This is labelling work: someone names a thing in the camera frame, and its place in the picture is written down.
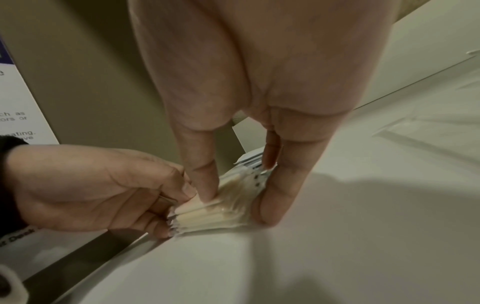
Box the person's right hand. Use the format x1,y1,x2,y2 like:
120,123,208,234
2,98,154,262
127,0,399,227

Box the white printed box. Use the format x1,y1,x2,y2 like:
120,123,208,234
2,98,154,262
0,226,149,287

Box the white strap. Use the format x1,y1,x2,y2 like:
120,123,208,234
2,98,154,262
0,264,26,304

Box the clear plastic sleeve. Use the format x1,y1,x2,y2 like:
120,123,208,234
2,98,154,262
369,111,480,170

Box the stack of cream packets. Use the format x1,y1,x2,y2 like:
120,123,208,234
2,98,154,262
168,153,280,237

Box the person's left forearm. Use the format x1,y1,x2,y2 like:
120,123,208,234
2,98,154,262
0,136,32,236

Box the person's left hand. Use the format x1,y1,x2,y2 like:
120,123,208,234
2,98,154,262
6,143,198,240

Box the white printed sign, blue header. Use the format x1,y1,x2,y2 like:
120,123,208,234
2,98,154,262
0,32,61,147

